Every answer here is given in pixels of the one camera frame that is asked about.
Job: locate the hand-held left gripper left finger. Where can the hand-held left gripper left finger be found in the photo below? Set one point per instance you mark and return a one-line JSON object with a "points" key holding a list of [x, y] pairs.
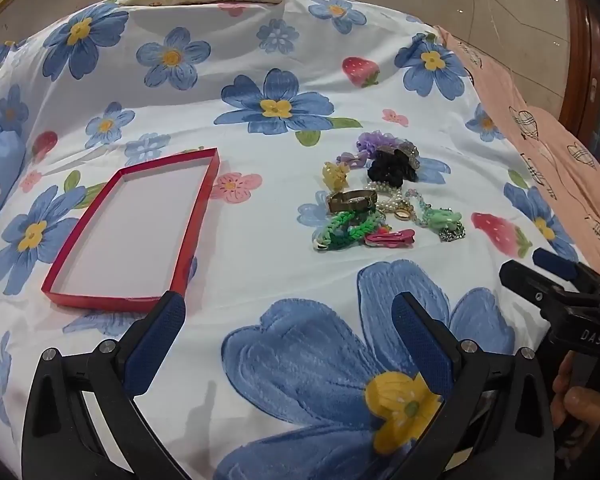
{"points": [[155, 345]]}

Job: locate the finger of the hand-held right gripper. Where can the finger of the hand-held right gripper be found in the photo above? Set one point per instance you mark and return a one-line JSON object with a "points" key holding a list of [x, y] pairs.
{"points": [[555, 262], [530, 280]]}

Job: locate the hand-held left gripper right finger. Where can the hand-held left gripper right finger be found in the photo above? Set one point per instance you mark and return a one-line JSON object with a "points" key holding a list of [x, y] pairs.
{"points": [[425, 340]]}

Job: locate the pink hair clip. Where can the pink hair clip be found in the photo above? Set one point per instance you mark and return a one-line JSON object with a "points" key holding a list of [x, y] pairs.
{"points": [[392, 239]]}

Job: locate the red shallow box tray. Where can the red shallow box tray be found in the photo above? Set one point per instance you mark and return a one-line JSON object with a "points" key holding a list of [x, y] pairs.
{"points": [[130, 230]]}

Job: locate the gold wrist watch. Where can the gold wrist watch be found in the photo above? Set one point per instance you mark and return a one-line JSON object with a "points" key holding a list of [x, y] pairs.
{"points": [[350, 201]]}

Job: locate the black scrunchie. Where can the black scrunchie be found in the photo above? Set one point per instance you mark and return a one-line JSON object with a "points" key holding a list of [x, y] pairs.
{"points": [[385, 170]]}

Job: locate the yellow hair claw clip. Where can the yellow hair claw clip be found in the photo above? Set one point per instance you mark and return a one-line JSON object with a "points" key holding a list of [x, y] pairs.
{"points": [[334, 174]]}

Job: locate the person's right hand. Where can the person's right hand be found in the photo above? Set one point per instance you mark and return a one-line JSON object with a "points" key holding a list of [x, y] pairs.
{"points": [[577, 402]]}

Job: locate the pink printed blanket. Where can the pink printed blanket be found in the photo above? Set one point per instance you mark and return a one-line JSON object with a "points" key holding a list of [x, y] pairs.
{"points": [[520, 110]]}

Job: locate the black rhinestone hair clip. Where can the black rhinestone hair clip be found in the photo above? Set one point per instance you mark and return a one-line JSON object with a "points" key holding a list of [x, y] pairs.
{"points": [[407, 151]]}

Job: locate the floral bed sheet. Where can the floral bed sheet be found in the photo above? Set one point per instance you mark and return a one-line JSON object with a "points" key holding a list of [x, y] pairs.
{"points": [[260, 200]]}

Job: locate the purple scrunchie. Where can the purple scrunchie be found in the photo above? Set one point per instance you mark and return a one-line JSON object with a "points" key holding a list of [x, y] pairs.
{"points": [[375, 140]]}

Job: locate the blue floral pillow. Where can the blue floral pillow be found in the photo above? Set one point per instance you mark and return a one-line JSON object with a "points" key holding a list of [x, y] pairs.
{"points": [[0, 170]]}

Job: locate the wooden door frame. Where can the wooden door frame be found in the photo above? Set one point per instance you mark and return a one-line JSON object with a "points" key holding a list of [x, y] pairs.
{"points": [[582, 35]]}

